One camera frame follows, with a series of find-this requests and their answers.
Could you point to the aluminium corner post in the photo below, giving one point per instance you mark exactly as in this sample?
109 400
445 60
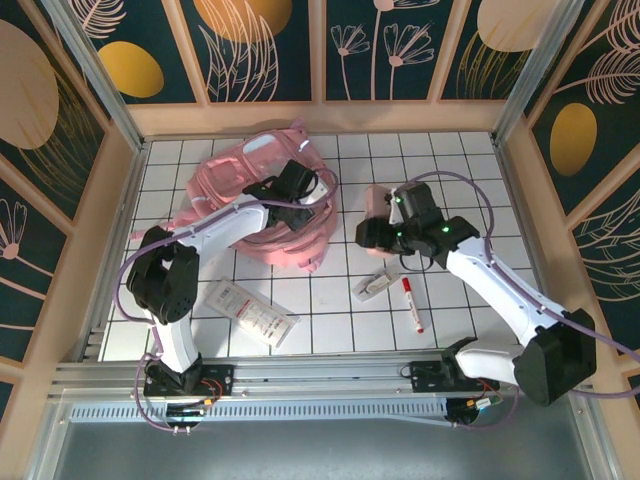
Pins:
530 75
111 95

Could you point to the grey metal base sheet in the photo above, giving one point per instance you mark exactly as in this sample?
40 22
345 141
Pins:
320 450

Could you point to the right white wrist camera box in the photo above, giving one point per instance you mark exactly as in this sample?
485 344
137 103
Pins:
394 212

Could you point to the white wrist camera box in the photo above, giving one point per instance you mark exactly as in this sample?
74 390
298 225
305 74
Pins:
320 192
394 212

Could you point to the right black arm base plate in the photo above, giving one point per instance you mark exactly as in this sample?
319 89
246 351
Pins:
425 380

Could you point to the left aluminium side rail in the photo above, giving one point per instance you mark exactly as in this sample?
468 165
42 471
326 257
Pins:
116 235

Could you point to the left aluminium corner post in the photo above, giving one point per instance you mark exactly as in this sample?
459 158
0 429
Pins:
111 95

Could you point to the large beige disc wall panel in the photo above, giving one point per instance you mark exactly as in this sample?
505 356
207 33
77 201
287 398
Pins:
25 100

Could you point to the clear plastic packaged stationery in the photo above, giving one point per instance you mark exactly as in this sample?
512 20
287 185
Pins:
375 285

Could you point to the pink flower stem wall panel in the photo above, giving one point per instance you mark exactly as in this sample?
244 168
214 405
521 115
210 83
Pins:
20 260

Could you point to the flower outline wall panel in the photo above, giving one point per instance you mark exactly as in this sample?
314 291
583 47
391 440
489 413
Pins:
380 50

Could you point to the beige circle gold leaf panel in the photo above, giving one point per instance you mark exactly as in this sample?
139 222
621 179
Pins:
505 25

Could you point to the pink feather leaf wall panel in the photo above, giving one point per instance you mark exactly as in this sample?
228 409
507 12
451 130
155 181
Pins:
610 250

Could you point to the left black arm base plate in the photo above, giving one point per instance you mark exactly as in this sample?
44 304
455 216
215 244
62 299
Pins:
220 375

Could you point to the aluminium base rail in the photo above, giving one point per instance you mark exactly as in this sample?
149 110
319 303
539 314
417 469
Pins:
325 375

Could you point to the aluminium side rail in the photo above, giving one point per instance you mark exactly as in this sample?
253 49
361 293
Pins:
517 200
116 235

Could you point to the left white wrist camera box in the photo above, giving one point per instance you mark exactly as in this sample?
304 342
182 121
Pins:
320 192

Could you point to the pink backpack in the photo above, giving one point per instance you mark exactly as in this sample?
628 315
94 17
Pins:
225 175

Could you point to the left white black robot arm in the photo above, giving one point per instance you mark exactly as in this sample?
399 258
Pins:
225 225

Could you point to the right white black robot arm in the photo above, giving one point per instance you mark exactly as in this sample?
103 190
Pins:
500 295

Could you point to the right aluminium corner post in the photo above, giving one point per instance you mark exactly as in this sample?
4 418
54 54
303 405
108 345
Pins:
530 75

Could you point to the right aluminium side rail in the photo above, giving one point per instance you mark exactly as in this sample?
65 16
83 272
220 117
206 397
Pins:
517 200

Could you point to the white packet with red print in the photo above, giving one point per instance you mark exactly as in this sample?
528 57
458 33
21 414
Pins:
250 312

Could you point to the yellow oval feather wall panel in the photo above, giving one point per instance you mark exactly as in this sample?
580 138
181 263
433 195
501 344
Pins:
575 140

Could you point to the red and white marker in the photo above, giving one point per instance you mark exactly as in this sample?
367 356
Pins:
412 305

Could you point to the orange circle leaf wall panel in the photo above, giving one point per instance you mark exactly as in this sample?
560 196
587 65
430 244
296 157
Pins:
240 20

